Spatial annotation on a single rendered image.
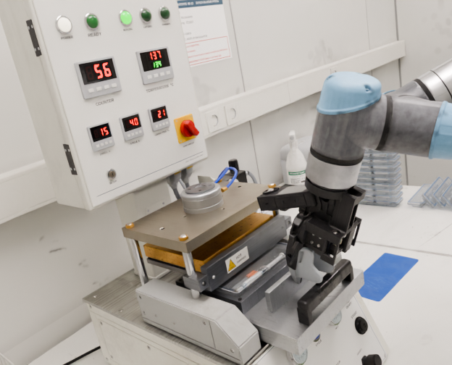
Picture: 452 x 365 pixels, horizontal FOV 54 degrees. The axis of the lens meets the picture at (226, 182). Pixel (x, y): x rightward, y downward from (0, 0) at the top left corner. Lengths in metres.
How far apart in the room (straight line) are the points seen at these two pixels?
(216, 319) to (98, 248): 0.66
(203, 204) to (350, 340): 0.38
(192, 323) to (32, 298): 0.58
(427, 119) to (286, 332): 0.37
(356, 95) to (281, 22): 1.44
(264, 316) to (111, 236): 0.69
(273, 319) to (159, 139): 0.44
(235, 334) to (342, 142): 0.34
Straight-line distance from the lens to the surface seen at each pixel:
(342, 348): 0.91
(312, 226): 0.68
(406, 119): 0.62
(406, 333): 1.08
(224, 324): 0.73
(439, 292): 1.21
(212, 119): 1.53
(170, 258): 0.85
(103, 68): 0.89
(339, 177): 0.63
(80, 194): 0.89
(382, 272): 1.29
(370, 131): 0.61
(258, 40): 1.85
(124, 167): 0.91
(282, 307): 0.78
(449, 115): 0.64
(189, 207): 0.85
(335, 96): 0.59
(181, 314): 0.79
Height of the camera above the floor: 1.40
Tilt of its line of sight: 17 degrees down
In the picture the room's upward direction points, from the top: 11 degrees counter-clockwise
